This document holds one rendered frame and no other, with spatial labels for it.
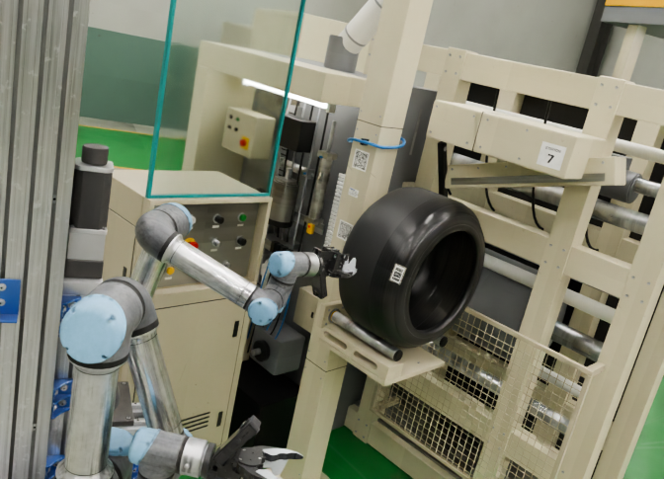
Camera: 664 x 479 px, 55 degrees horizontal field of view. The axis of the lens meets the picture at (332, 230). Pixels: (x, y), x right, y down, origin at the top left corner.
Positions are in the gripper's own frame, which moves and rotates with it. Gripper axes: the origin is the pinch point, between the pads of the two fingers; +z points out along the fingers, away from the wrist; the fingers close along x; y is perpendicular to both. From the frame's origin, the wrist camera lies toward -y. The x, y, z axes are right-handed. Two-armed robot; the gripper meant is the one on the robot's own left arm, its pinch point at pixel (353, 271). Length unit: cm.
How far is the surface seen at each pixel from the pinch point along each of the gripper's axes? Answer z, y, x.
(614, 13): 668, 261, 254
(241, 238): 5, -11, 64
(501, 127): 48, 59, -8
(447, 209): 28.4, 27.0, -9.2
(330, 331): 22.7, -32.8, 20.2
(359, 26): 47, 86, 75
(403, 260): 11.6, 8.1, -9.9
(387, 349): 24.6, -27.4, -6.2
